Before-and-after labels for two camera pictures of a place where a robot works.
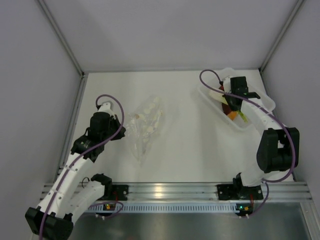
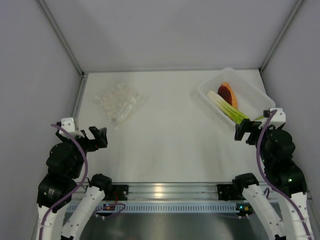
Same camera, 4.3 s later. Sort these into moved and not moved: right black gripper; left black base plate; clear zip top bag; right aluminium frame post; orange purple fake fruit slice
Moved: right black gripper; orange purple fake fruit slice; clear zip top bag
Not moved: left black base plate; right aluminium frame post
